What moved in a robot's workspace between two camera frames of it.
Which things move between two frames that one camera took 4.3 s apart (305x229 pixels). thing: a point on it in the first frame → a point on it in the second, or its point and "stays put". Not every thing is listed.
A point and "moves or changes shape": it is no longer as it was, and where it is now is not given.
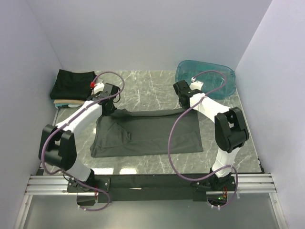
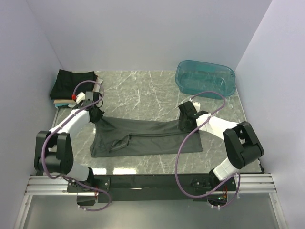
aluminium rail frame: (46, 185) stays put
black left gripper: (107, 114) → (98, 116)
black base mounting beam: (101, 188) stays put
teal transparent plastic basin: (186, 70) stays put
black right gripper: (186, 109) → (183, 125)
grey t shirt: (123, 133) moves or changes shape
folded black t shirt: (73, 85) stays put
